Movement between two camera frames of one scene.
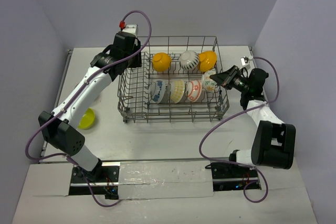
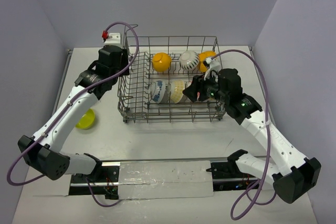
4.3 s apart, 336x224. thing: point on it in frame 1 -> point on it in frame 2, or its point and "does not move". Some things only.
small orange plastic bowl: [161, 62] does not move
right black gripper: [226, 78] -> [191, 92]
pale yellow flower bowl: [177, 90] does not move
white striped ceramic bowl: [189, 60] does not move
